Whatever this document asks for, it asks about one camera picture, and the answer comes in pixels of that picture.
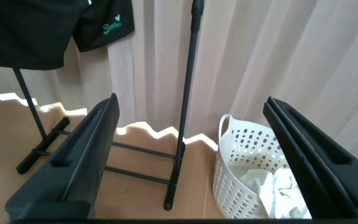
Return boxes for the black shorts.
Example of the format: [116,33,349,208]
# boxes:
[0,0,135,71]

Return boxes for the white laundry basket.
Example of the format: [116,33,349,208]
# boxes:
[211,113,292,220]

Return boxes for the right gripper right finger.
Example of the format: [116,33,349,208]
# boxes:
[262,95,358,219]

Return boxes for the black clothes rack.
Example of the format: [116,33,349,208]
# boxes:
[12,0,206,212]

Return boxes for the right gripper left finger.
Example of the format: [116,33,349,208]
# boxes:
[4,92,121,220]

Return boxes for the beige curtain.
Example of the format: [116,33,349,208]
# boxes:
[0,0,358,164]

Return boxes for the white garment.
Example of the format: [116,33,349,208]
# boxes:
[237,167,313,220]

